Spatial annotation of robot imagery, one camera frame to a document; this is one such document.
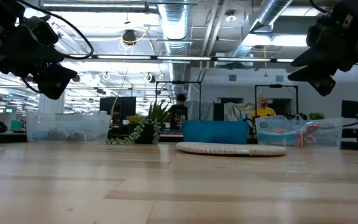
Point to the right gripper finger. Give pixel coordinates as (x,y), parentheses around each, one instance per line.
(322,82)
(328,57)

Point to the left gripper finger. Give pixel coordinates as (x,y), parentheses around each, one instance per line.
(54,81)
(39,56)

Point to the white column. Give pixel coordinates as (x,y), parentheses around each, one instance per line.
(51,105)

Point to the small green plant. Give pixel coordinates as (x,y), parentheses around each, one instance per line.
(316,116)

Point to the small black square box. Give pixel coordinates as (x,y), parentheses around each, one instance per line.
(350,109)

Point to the clear plastic bin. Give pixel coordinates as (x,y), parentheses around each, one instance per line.
(70,126)
(331,132)

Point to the teal box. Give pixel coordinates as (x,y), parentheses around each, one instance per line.
(16,125)

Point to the person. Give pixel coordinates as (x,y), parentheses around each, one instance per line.
(264,111)
(178,110)

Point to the white draped cloth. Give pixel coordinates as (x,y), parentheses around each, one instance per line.
(238,112)

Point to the yellow-green leafy plant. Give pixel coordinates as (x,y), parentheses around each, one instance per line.
(135,119)

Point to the black plant pot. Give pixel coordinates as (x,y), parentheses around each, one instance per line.
(146,133)

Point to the green trailing succulent plant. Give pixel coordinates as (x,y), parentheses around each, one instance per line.
(155,115)

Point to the round woven beige mat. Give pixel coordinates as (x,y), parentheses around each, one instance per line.
(228,148)

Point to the blue plastic bin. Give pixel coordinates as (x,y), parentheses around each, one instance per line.
(216,132)

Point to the long ceiling light strip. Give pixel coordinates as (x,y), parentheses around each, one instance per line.
(182,58)

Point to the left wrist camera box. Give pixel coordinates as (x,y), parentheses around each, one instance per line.
(42,31)

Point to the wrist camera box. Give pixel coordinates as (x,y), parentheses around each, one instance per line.
(42,31)
(315,35)

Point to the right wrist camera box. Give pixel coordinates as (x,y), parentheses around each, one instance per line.
(315,35)

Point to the silver ribbed air duct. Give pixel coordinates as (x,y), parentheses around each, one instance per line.
(175,28)
(269,12)

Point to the black ceiling camera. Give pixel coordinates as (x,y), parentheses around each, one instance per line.
(129,37)

